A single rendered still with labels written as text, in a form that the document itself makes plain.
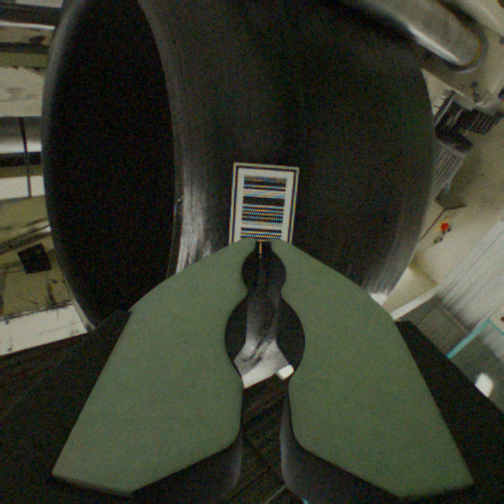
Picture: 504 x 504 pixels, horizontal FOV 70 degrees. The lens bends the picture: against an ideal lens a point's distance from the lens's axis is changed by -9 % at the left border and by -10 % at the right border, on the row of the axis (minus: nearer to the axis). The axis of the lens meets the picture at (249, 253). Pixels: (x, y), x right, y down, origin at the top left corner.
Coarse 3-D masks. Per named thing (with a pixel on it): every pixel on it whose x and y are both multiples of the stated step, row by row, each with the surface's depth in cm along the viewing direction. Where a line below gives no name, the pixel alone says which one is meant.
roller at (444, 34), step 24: (336, 0) 26; (360, 0) 26; (384, 0) 26; (408, 0) 28; (432, 0) 30; (384, 24) 31; (408, 24) 30; (432, 24) 32; (456, 24) 34; (432, 48) 36; (456, 48) 37; (480, 48) 40
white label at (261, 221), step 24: (240, 168) 24; (264, 168) 24; (288, 168) 24; (240, 192) 25; (264, 192) 25; (288, 192) 25; (240, 216) 25; (264, 216) 25; (288, 216) 25; (264, 240) 26; (288, 240) 26
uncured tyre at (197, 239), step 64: (64, 0) 43; (128, 0) 50; (192, 0) 24; (256, 0) 24; (320, 0) 26; (64, 64) 49; (128, 64) 62; (192, 64) 25; (256, 64) 24; (320, 64) 24; (384, 64) 30; (64, 128) 61; (128, 128) 69; (192, 128) 26; (256, 128) 24; (320, 128) 25; (384, 128) 29; (64, 192) 63; (128, 192) 72; (192, 192) 27; (320, 192) 26; (384, 192) 30; (64, 256) 55; (128, 256) 69; (192, 256) 28; (320, 256) 27; (384, 256) 34; (256, 320) 29
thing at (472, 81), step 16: (464, 16) 40; (480, 32) 39; (496, 32) 38; (416, 48) 46; (496, 48) 39; (432, 64) 45; (448, 64) 43; (480, 64) 40; (496, 64) 39; (448, 80) 44; (464, 80) 42; (480, 80) 41; (496, 80) 40; (464, 96) 43; (480, 96) 41
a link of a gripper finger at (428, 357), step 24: (408, 336) 8; (432, 360) 7; (432, 384) 7; (456, 384) 7; (456, 408) 6; (480, 408) 6; (456, 432) 6; (480, 432) 6; (480, 456) 5; (480, 480) 5
